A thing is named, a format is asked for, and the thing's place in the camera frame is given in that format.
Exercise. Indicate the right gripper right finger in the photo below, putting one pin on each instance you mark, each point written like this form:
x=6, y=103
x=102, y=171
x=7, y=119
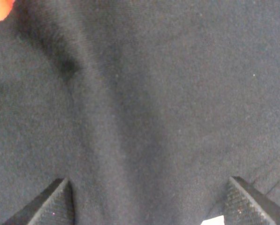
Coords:
x=245, y=205

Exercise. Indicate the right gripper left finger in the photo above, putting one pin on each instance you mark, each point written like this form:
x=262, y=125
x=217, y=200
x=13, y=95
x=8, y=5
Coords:
x=53, y=206

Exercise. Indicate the black printed t-shirt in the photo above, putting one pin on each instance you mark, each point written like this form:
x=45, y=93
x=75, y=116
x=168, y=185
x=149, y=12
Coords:
x=147, y=107

